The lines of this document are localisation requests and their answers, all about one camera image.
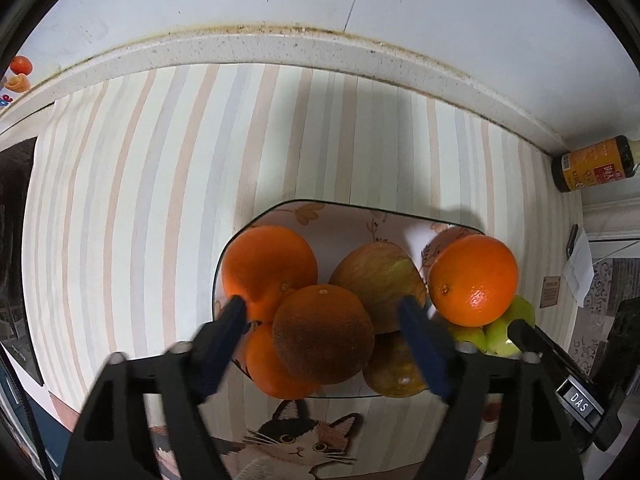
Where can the green apple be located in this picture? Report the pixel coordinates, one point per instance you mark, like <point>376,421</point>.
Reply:
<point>522,311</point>
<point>472,336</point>

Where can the patterned oval ceramic plate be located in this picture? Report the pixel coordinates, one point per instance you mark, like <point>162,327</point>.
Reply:
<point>350,230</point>

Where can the white folded paper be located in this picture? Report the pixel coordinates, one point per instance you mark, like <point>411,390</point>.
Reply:
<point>580,270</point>

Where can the brownish dull orange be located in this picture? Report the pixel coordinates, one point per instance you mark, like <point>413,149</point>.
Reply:
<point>322,335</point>

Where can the black gas stove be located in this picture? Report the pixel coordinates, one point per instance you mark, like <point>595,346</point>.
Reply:
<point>15,210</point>

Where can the dark red apple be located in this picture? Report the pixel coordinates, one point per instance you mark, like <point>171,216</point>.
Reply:
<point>390,370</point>

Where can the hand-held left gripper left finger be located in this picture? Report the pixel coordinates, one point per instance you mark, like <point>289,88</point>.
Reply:
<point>220,345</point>

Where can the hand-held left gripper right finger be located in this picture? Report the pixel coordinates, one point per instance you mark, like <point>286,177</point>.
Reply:
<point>425,345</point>

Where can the small bright orange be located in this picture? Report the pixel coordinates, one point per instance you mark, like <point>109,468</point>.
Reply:
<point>265,370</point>
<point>270,270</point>

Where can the colourful wall sticker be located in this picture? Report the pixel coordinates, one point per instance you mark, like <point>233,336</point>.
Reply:
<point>21,66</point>

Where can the dark sauce bottle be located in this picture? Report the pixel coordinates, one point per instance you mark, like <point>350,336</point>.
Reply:
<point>595,162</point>

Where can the light brown apple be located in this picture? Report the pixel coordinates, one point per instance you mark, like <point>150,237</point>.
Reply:
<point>375,280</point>

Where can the large bright orange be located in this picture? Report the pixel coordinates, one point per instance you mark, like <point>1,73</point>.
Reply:
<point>472,280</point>

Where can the small brown square coaster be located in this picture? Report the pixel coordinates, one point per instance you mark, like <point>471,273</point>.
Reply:
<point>550,291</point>

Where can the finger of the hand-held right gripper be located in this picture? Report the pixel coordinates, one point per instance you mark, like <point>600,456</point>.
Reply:
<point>532,340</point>

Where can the striped cat print mat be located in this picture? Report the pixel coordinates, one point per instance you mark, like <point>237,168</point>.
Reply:
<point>150,185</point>

